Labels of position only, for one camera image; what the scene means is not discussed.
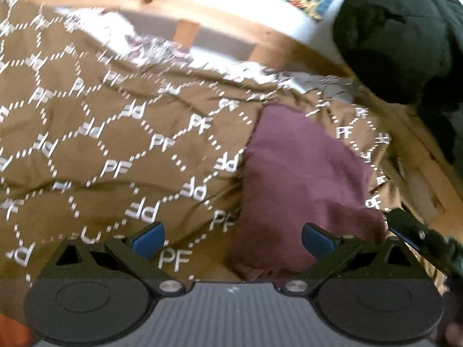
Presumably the black puffer jacket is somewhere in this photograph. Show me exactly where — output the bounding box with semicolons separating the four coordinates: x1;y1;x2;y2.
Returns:
332;0;463;169

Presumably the wooden bed frame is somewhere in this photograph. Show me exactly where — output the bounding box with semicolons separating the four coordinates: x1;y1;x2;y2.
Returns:
20;0;463;225

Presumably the orange cloth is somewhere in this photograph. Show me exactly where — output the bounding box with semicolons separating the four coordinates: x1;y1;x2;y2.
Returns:
0;313;35;347

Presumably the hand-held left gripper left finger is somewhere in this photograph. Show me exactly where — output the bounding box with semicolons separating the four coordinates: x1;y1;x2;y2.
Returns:
54;221;186;297

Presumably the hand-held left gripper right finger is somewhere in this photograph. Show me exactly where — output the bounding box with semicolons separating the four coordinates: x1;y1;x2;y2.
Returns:
281;222;414;296

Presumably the white floral bed sheet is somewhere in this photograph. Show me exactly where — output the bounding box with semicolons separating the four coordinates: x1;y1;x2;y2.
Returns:
54;7;366;104

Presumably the brown printed blanket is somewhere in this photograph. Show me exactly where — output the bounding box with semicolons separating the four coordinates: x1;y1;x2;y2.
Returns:
0;0;447;319

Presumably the maroon long-sleeve shirt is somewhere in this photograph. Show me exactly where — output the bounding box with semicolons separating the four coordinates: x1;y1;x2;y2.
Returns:
226;102;387;282

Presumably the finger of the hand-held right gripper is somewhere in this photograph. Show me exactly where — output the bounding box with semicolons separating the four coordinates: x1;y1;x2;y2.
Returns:
385;208;440;257

